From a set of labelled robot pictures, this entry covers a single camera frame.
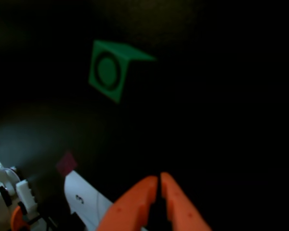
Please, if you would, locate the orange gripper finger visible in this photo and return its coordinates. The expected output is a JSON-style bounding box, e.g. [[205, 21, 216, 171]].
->
[[160, 172, 212, 231], [96, 175, 159, 231]]

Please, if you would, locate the white studded block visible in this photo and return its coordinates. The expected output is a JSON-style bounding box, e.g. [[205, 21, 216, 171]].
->
[[15, 179, 39, 215]]

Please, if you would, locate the small orange clamp piece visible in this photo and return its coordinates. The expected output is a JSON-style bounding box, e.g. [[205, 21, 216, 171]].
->
[[10, 204, 31, 231]]

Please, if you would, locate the white numbered grid paper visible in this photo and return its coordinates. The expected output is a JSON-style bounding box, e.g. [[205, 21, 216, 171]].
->
[[64, 169, 116, 231]]

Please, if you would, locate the small dark red block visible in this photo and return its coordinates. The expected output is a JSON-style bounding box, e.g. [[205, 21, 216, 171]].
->
[[56, 151, 78, 176]]

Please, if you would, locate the green cube with circle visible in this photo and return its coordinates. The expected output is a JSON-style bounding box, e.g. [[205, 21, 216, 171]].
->
[[88, 39, 157, 104]]

